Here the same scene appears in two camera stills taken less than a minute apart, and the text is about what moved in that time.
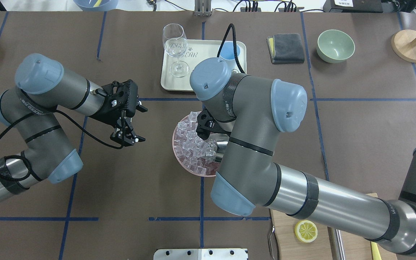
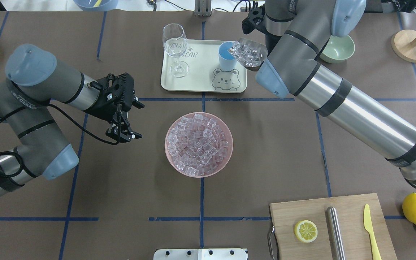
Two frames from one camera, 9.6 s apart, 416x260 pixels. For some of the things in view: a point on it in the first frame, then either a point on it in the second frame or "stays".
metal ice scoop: x=218 y=143 -> x=250 y=53
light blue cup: x=230 y=51 stays
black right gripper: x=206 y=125 -> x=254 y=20
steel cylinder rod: x=336 y=243 stays
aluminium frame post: x=202 y=8 stays
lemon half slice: x=306 y=231 stays
